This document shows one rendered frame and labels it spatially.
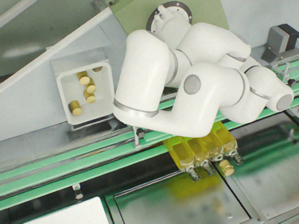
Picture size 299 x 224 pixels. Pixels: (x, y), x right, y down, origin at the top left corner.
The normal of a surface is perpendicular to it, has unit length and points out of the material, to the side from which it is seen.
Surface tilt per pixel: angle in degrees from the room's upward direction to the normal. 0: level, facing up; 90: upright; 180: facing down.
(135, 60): 62
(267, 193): 90
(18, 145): 90
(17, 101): 0
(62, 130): 90
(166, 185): 89
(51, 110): 0
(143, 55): 52
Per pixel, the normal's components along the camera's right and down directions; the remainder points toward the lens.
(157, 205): -0.02, -0.72
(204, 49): -0.07, 0.46
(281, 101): 0.37, 0.54
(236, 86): 0.76, 0.02
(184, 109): -0.58, 0.07
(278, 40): -0.92, 0.29
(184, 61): 0.70, -0.26
